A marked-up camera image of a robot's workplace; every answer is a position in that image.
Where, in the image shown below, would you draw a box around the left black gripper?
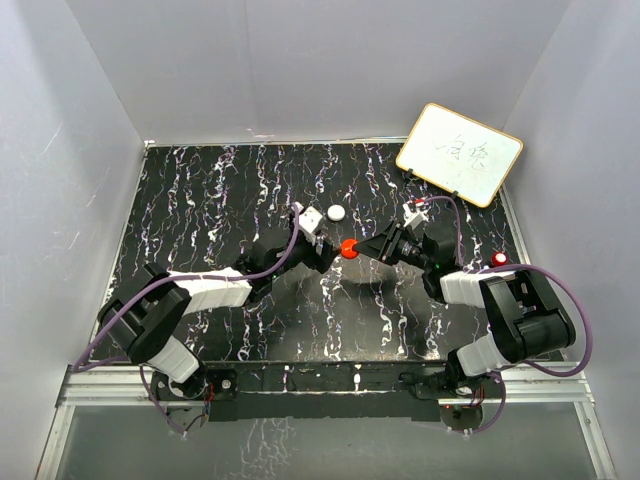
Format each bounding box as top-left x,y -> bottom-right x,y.
268,216 -> 341,281

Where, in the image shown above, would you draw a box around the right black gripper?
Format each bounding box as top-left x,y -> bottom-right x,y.
354,219 -> 433,271

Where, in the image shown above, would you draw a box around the red ball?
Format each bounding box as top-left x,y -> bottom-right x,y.
340,238 -> 359,260

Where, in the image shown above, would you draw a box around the white earbud charging case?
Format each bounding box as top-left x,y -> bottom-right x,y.
327,204 -> 346,222

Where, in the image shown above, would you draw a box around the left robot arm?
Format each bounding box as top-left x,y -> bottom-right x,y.
98,232 -> 340,399

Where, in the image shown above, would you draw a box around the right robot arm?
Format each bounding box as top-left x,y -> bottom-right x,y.
341,223 -> 576,397

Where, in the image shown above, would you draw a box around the red emergency stop button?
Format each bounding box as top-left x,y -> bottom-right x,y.
491,252 -> 509,268

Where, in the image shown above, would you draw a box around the small whiteboard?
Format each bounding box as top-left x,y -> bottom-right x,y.
396,103 -> 524,208

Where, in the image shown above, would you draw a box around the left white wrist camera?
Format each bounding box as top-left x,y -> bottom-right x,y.
294,202 -> 324,246

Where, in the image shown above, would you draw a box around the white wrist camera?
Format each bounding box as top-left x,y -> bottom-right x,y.
403,198 -> 427,229
294,202 -> 324,246

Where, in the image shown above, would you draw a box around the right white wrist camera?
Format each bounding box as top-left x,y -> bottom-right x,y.
403,198 -> 427,229

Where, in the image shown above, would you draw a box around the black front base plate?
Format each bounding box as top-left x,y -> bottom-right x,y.
151,361 -> 501,422

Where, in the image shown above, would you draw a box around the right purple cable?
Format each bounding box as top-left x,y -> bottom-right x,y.
422,195 -> 594,434

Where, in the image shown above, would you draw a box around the purple cable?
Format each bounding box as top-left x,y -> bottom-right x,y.
72,205 -> 304,436
422,195 -> 594,434

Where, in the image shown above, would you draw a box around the aluminium frame rail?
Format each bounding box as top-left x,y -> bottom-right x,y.
36,361 -> 616,479

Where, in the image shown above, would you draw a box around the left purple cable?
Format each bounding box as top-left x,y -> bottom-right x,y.
72,205 -> 304,436

